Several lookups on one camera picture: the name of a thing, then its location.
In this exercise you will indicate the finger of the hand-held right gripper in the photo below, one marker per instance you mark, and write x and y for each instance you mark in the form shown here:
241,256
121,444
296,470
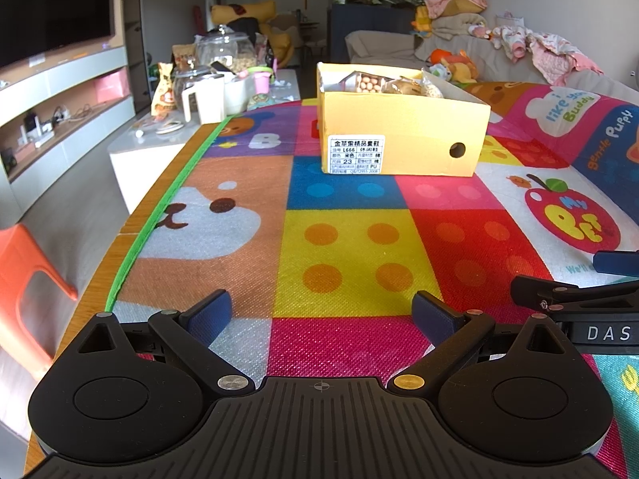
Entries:
618,262
549,292

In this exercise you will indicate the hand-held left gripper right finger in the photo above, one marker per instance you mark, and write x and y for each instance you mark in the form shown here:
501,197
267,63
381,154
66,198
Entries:
437,315

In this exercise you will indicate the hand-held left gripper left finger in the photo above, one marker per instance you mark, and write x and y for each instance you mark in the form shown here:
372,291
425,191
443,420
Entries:
209,315

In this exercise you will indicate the yellow shoe box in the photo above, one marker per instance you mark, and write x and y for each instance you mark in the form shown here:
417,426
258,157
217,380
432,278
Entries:
399,129

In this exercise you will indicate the clear cereal bar packet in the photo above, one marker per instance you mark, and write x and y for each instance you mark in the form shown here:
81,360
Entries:
432,85

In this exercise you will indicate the clear bun bread packet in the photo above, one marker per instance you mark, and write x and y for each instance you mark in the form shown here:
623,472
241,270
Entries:
402,87

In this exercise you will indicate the red peanut snack packet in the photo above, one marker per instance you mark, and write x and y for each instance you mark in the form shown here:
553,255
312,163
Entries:
372,84

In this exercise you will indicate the colourful printed play mat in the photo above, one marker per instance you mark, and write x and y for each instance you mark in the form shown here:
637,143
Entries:
349,239

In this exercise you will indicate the white low cabinet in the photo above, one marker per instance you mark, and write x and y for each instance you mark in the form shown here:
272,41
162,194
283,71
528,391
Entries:
150,159

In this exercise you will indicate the orange plastic stool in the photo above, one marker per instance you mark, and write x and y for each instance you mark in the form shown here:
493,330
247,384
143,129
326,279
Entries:
30,269

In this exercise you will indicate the white plastic jug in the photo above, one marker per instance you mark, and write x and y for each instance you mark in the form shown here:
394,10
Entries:
204,100

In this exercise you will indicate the pink clothing pile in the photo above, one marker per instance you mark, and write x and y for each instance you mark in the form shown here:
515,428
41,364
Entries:
554,52

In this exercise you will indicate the white rectangular container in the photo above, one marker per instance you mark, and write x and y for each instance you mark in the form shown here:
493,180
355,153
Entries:
239,96

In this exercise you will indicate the orange printed snack bag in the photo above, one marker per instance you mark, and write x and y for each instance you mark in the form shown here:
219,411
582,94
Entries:
163,92

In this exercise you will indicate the pink cup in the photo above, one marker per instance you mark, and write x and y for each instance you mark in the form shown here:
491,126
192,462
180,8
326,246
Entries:
263,82

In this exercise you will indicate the glass kettle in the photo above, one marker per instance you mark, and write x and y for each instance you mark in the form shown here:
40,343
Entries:
184,77

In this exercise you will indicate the orange plush toy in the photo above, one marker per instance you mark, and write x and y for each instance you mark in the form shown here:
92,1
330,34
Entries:
457,65

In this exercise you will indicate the pink box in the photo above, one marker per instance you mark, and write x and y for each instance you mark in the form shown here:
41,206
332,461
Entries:
112,87

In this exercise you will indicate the white power strip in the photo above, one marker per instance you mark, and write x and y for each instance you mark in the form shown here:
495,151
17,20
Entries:
42,129

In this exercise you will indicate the brown snack bag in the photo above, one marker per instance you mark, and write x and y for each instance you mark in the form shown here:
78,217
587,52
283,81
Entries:
183,56

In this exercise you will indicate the glass jar with lid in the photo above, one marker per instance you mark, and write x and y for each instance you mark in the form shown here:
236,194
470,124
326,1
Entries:
224,50

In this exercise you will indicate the beige sofa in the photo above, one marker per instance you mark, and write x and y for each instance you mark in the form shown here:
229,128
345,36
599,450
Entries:
379,47

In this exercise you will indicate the pile of folded blankets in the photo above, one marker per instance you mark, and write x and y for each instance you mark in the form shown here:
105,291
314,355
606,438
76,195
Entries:
457,20

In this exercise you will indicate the large yellow plush toy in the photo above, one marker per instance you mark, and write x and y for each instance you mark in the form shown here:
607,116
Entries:
259,12

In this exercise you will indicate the glass fish tank cabinet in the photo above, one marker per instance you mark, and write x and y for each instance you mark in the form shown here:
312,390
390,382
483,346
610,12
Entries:
374,12

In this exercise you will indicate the black television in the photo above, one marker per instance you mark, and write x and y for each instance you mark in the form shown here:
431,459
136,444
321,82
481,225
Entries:
50,5

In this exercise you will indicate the grey wall shelf unit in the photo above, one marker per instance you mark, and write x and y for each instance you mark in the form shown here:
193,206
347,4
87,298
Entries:
65,124

